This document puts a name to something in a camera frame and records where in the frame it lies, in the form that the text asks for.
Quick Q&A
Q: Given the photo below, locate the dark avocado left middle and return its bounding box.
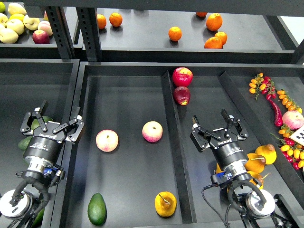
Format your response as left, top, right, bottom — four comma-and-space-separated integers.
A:
18, 136, 32, 151

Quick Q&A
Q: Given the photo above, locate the green avocado bottom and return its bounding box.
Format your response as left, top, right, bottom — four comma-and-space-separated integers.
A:
31, 209, 45, 228

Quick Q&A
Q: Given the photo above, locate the black left tray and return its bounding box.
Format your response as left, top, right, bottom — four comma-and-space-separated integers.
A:
0, 58, 80, 228

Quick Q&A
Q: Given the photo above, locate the green avocado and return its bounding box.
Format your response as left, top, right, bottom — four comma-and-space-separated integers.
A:
31, 209, 45, 228
31, 115, 53, 130
87, 193, 107, 226

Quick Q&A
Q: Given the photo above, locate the bright red apple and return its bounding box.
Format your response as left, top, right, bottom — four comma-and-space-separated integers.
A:
172, 67, 193, 87

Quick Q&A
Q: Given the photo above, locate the dark avocado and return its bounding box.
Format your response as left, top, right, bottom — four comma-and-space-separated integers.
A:
18, 136, 32, 151
22, 152, 32, 167

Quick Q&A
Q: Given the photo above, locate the dark red apple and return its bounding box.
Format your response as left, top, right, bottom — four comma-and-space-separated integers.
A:
173, 86, 191, 105

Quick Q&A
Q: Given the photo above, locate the black middle tray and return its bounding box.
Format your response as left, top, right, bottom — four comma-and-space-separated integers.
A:
48, 61, 304, 228

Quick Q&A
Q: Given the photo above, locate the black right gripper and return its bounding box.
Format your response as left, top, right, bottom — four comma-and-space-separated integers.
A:
190, 109, 248, 171

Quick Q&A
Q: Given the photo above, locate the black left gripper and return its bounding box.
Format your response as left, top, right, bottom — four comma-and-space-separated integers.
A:
20, 100, 85, 166

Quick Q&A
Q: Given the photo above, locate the pale peach on shelf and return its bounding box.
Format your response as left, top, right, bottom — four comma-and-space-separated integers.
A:
38, 21, 53, 37

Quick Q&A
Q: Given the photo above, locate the black shelf post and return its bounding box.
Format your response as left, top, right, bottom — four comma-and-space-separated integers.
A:
46, 6, 75, 59
76, 7, 102, 62

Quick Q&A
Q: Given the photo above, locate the yellow pear with stem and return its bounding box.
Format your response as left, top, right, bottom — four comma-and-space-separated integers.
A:
244, 153, 266, 173

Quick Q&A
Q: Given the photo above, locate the black upper shelf tray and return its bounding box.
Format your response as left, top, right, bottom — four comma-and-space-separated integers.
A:
99, 9, 296, 64

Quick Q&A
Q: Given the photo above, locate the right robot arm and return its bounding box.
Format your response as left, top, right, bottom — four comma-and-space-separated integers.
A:
190, 109, 301, 228

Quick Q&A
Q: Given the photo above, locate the pale yellow apple middle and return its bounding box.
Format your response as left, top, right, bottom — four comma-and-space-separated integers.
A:
6, 19, 25, 35

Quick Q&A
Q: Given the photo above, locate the pink peach right tray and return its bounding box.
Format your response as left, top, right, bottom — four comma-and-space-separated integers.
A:
282, 110, 304, 130

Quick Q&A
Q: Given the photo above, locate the cherry tomato bunch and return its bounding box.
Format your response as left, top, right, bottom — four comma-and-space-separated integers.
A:
271, 124, 304, 171
249, 73, 276, 100

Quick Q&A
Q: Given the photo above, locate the green avocado top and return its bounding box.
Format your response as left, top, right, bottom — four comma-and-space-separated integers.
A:
31, 115, 53, 130

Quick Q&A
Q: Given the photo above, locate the pink apple centre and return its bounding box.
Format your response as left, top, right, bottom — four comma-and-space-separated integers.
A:
142, 121, 163, 143

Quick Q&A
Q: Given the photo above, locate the upper cherry tomato bunch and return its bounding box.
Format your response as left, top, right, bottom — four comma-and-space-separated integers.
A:
249, 73, 276, 100

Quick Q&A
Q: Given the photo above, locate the pink apple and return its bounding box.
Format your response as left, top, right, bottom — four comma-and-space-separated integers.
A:
95, 129, 119, 152
142, 121, 163, 143

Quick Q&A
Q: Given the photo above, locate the lower cherry tomato bunch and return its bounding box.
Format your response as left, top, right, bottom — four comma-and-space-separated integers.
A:
271, 124, 304, 171

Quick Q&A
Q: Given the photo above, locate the black shelf post right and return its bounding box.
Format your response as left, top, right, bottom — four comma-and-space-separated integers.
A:
76, 7, 102, 62

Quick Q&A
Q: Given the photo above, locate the checkered marker card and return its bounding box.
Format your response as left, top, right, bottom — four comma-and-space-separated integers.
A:
289, 126, 304, 146

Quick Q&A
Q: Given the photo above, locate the yellow pear top shelf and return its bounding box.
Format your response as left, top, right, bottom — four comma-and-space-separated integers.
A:
8, 2, 27, 16

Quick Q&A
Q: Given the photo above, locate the pink apple left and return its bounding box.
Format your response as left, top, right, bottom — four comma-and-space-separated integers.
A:
95, 129, 119, 152

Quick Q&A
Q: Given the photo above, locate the orange small right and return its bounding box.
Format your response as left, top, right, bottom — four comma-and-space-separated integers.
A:
215, 31, 228, 45

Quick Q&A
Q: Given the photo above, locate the black shelf post left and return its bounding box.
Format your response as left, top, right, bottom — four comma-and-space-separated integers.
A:
46, 6, 75, 59

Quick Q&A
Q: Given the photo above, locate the yellow apple with stem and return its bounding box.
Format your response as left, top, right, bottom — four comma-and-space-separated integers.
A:
23, 15, 40, 31

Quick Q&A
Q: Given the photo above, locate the dark avocado lower middle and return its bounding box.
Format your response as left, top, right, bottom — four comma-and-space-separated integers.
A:
22, 152, 32, 167

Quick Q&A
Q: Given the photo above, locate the orange centre shelf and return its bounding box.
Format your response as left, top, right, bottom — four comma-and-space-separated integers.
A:
168, 27, 182, 42

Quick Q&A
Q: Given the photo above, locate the pale yellow pear front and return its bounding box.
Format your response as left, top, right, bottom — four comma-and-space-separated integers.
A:
0, 28, 19, 44

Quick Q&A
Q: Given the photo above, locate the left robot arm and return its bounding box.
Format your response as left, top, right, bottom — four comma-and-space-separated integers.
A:
0, 101, 85, 228

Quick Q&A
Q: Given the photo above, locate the red apple on shelf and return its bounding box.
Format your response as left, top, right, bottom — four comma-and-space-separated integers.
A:
32, 29, 50, 44

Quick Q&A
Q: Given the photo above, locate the red chili pepper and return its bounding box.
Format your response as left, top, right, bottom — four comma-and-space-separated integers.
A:
268, 100, 283, 127

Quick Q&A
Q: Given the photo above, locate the orange cherry tomato string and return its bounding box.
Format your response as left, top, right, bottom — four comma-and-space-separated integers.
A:
276, 89, 303, 114

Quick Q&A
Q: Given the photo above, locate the orange lower right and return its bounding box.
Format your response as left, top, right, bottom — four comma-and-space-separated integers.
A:
204, 37, 223, 49

